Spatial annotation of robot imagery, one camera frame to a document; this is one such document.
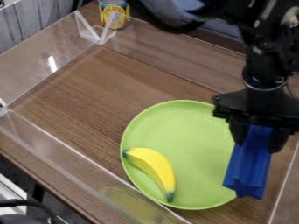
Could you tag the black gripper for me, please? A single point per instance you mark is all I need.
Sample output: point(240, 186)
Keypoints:
point(271, 109)

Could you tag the blue star-shaped block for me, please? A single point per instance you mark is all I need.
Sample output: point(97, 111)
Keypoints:
point(248, 164)

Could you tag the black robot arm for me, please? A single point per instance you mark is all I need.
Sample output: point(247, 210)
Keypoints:
point(268, 27)

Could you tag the green plate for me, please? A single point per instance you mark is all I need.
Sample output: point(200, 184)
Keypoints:
point(180, 129)

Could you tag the yellow toy banana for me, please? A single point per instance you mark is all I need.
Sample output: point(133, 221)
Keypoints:
point(156, 166)

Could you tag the clear acrylic enclosure wall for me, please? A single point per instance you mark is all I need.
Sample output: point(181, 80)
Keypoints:
point(69, 120)

